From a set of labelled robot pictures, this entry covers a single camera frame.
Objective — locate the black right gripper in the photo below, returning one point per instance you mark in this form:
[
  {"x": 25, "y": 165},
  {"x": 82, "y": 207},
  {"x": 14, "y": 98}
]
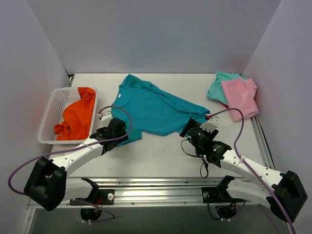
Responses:
[{"x": 186, "y": 127}]

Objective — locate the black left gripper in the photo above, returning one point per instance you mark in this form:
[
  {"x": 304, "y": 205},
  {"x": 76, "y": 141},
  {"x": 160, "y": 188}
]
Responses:
[{"x": 118, "y": 125}]

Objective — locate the teal blue t-shirt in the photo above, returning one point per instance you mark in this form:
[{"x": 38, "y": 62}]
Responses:
[{"x": 152, "y": 110}]

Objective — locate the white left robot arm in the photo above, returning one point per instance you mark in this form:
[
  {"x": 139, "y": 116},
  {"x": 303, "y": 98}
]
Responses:
[{"x": 49, "y": 183}]

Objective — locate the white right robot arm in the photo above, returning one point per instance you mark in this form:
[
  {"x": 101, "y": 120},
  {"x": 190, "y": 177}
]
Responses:
[{"x": 282, "y": 192}]

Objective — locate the orange t-shirt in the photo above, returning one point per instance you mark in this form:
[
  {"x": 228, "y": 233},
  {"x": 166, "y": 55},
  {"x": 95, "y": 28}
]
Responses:
[{"x": 77, "y": 117}]

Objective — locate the white plastic basket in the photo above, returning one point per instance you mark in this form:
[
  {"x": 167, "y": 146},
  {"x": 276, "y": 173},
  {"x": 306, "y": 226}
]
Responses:
[{"x": 60, "y": 99}]

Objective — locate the mint green folded t-shirt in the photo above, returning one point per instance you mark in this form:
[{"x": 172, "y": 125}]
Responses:
[{"x": 215, "y": 92}]

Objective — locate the pink folded t-shirt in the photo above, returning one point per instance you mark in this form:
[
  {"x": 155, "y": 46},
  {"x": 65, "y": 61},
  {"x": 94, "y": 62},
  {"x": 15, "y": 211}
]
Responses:
[{"x": 240, "y": 94}]

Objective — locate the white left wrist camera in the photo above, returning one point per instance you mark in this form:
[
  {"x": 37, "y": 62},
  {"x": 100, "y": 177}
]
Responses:
[{"x": 105, "y": 118}]

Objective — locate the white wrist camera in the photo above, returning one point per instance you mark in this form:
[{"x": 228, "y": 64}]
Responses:
[
  {"x": 105, "y": 118},
  {"x": 211, "y": 123}
]

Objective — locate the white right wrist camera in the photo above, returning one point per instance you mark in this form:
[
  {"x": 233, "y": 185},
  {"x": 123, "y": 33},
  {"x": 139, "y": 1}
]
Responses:
[{"x": 211, "y": 123}]

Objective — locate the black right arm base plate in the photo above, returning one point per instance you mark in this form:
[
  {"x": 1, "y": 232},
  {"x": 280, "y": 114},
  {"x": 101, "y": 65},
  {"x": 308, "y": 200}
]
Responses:
[{"x": 211, "y": 195}]

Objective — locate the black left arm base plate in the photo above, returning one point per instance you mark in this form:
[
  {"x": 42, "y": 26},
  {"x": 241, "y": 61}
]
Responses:
[{"x": 104, "y": 197}]

